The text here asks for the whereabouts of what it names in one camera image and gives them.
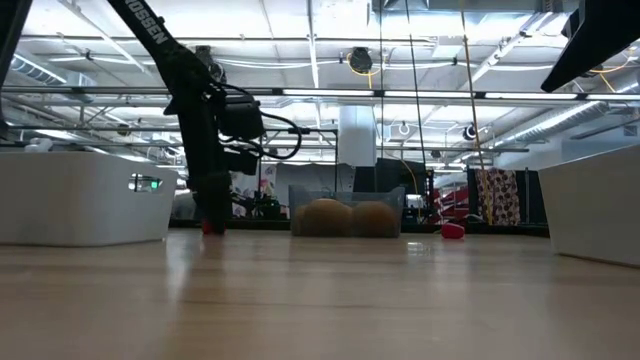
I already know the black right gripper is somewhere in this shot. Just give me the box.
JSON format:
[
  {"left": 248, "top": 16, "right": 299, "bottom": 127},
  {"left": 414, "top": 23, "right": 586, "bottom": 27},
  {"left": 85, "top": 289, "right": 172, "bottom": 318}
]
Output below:
[{"left": 540, "top": 0, "right": 640, "bottom": 93}]

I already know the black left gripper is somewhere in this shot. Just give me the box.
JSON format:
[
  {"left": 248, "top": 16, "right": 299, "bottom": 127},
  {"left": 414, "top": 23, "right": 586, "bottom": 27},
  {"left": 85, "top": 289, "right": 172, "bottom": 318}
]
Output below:
[{"left": 164, "top": 92, "right": 259, "bottom": 234}]

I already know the orange mango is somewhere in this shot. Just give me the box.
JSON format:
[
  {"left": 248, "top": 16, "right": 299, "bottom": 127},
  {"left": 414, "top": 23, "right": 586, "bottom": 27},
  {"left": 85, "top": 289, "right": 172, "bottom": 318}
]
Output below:
[
  {"left": 351, "top": 200, "right": 401, "bottom": 238},
  {"left": 301, "top": 198, "right": 354, "bottom": 238}
]

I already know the grey translucent plastic basket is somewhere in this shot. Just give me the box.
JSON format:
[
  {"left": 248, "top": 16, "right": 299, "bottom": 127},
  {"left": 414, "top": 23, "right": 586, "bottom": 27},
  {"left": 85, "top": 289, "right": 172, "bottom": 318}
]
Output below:
[{"left": 288, "top": 184, "right": 407, "bottom": 238}]

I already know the white plastic basket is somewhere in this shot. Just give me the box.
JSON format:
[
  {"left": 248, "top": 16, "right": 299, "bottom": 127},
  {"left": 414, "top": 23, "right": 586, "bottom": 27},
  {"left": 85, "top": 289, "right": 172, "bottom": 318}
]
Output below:
[
  {"left": 537, "top": 144, "right": 640, "bottom": 269},
  {"left": 0, "top": 151, "right": 179, "bottom": 248}
]

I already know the white building column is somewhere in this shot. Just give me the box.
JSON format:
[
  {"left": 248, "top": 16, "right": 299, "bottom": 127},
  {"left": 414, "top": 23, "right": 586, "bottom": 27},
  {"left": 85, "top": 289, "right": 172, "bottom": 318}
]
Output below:
[{"left": 338, "top": 105, "right": 377, "bottom": 168}]

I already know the patterned hanging cloth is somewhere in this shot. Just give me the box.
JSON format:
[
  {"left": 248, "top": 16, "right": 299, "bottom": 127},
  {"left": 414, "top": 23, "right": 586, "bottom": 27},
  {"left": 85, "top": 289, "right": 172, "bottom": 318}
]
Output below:
[{"left": 474, "top": 168, "right": 521, "bottom": 226}]

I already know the black computer case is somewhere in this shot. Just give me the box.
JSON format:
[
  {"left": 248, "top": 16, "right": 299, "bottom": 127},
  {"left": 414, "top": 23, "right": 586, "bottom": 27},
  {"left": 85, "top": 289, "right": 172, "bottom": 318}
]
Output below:
[{"left": 352, "top": 158, "right": 435, "bottom": 224}]

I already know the black aluminium table frame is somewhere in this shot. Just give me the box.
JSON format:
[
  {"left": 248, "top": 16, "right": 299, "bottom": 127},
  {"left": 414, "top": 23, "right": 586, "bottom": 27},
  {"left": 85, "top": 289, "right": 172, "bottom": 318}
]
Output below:
[{"left": 168, "top": 218, "right": 551, "bottom": 238}]

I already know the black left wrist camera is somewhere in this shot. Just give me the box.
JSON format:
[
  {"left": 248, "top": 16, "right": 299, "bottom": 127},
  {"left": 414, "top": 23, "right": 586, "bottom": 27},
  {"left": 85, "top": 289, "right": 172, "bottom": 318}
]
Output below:
[{"left": 218, "top": 95, "right": 266, "bottom": 142}]

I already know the black metal stand frame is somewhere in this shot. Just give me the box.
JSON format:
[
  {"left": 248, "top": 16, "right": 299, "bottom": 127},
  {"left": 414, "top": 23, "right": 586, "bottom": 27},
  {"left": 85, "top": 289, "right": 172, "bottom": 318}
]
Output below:
[{"left": 255, "top": 127, "right": 340, "bottom": 221}]

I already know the yellow hanging cable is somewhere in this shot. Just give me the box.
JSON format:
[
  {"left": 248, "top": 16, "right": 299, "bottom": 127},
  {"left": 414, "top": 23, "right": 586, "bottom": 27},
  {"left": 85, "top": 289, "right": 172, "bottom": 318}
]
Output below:
[{"left": 458, "top": 0, "right": 494, "bottom": 226}]

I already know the black hanging cable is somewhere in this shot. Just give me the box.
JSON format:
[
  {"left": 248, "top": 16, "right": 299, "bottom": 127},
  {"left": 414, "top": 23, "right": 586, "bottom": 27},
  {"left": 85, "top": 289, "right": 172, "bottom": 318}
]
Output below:
[{"left": 403, "top": 0, "right": 430, "bottom": 201}]

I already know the black ceiling cable reel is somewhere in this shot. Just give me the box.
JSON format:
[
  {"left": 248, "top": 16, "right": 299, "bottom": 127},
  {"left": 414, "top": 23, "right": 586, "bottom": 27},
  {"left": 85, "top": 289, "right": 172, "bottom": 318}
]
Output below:
[{"left": 348, "top": 47, "right": 374, "bottom": 75}]

